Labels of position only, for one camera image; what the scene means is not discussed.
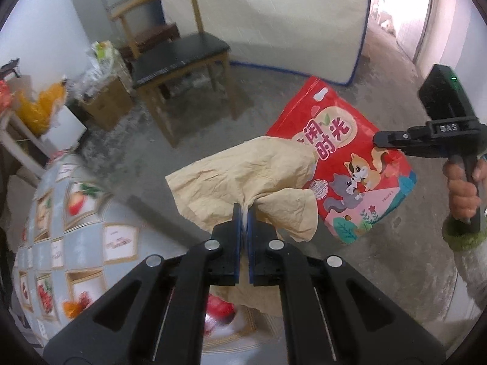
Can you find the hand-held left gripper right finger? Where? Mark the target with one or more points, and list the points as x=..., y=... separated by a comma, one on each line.
x=251, y=235

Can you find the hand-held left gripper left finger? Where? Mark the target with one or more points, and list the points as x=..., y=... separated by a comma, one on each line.
x=236, y=232

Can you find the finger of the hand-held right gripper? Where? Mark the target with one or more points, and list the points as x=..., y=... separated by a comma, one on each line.
x=399, y=138

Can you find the beige paper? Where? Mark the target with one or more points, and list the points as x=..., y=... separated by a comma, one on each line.
x=236, y=167

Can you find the red snack bag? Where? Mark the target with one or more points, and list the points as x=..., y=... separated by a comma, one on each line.
x=331, y=121

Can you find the person's right forearm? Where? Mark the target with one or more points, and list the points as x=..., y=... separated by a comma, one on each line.
x=470, y=266

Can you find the person's right hand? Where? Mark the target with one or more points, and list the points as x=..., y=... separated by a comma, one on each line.
x=460, y=197

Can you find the fruit print tablecloth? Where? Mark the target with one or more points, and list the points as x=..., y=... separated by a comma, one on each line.
x=121, y=213

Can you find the cardboard box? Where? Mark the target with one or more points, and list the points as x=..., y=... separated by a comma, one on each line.
x=110, y=102

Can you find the white quilted mattress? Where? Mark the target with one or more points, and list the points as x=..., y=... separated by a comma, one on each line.
x=266, y=15

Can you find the wooden chair black seat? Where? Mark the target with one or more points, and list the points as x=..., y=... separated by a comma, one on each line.
x=179, y=57

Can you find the clear plastic bags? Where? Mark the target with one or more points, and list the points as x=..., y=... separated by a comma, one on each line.
x=91, y=80

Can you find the dark wooden stool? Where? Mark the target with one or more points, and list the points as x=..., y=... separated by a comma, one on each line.
x=152, y=34

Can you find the yellow plastic bag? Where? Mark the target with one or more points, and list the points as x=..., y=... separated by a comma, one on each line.
x=38, y=108

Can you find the white side table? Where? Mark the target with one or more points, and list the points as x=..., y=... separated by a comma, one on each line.
x=19, y=137

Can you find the orange red plastic bag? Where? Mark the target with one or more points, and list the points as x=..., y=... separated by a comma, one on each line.
x=4, y=95

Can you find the grey refrigerator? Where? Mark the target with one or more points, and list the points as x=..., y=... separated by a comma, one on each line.
x=91, y=0

